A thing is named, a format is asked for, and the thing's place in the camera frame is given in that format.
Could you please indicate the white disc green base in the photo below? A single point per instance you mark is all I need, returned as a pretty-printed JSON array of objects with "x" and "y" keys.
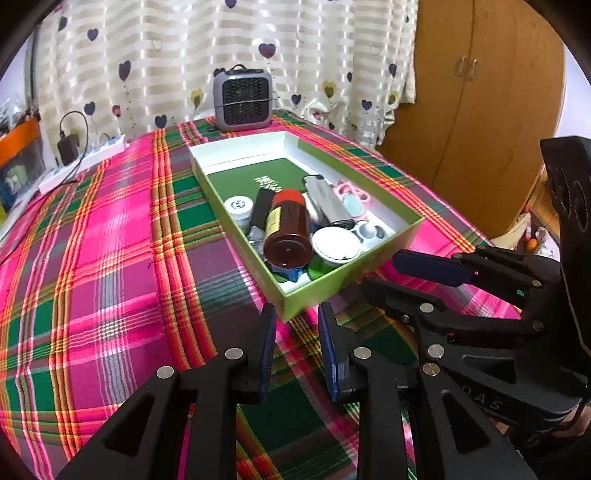
[{"x": 333, "y": 247}]

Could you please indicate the heart pattern curtain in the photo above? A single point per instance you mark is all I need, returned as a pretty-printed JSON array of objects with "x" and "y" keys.
[{"x": 132, "y": 67}]

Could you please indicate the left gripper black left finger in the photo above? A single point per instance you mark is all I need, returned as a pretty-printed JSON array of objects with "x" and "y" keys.
[{"x": 182, "y": 424}]

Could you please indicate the green cardboard box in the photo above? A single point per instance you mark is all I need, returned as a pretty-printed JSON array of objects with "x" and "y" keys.
[{"x": 280, "y": 160}]

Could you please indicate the black power adapter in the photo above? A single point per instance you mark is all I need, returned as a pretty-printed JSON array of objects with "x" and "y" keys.
[{"x": 68, "y": 148}]

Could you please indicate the grey mini heater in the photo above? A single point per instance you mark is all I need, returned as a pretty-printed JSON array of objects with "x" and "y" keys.
[{"x": 242, "y": 98}]

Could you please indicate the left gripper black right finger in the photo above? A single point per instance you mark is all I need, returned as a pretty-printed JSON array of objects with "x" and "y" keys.
[{"x": 411, "y": 416}]

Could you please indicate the pink clip gadget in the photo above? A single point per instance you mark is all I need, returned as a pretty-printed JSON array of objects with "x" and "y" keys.
[{"x": 355, "y": 207}]

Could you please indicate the red cap brown bottle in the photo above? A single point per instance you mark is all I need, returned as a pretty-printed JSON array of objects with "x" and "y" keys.
[{"x": 287, "y": 241}]

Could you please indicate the small white round jar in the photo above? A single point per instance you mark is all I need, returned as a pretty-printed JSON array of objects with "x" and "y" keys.
[{"x": 240, "y": 209}]

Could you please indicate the white panda gadget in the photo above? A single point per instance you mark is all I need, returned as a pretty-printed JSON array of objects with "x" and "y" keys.
[{"x": 367, "y": 231}]

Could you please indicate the orange lid storage bin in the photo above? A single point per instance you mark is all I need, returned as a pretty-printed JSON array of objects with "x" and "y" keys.
[{"x": 21, "y": 161}]

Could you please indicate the blue usb stick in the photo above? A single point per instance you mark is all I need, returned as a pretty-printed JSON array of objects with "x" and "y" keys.
[{"x": 289, "y": 274}]

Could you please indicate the right hand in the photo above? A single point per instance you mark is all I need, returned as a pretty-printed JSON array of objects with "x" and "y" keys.
[{"x": 575, "y": 424}]

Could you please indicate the wooden wardrobe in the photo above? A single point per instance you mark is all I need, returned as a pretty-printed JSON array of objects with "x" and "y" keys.
[{"x": 490, "y": 85}]

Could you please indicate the white power strip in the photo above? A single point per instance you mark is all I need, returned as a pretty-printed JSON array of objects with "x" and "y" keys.
[{"x": 62, "y": 174}]

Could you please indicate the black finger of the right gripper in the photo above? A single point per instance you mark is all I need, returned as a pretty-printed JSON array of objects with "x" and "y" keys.
[
  {"x": 431, "y": 314},
  {"x": 504, "y": 273}
]

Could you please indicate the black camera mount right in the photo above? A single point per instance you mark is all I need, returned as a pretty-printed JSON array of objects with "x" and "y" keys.
[{"x": 567, "y": 162}]

